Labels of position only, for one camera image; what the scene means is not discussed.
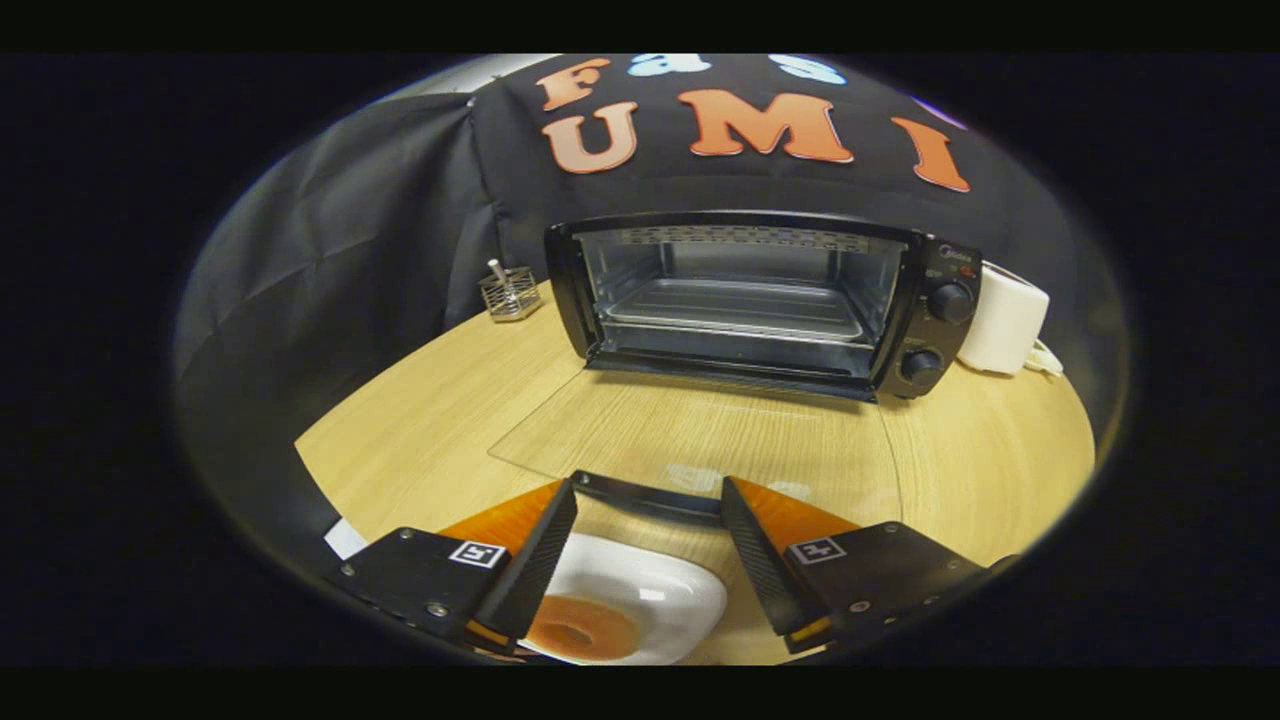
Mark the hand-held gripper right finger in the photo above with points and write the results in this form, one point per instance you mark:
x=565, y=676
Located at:
x=765, y=570

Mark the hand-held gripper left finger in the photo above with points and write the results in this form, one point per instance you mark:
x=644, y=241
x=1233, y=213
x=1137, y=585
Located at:
x=535, y=565

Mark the glazed donut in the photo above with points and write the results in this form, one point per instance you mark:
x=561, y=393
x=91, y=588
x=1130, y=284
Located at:
x=560, y=640

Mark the black toaster oven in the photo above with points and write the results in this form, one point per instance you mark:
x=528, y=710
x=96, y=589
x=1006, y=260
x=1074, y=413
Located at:
x=930, y=340

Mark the metal oven tray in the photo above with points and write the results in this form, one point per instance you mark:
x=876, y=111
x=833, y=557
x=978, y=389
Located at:
x=735, y=305

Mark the white bread toaster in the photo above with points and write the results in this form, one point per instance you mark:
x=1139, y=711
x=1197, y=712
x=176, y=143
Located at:
x=1005, y=320

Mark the white ceramic plate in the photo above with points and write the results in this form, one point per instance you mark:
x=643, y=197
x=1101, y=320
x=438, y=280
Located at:
x=660, y=590

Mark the white paper sheet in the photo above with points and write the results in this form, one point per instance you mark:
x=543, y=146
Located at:
x=345, y=540

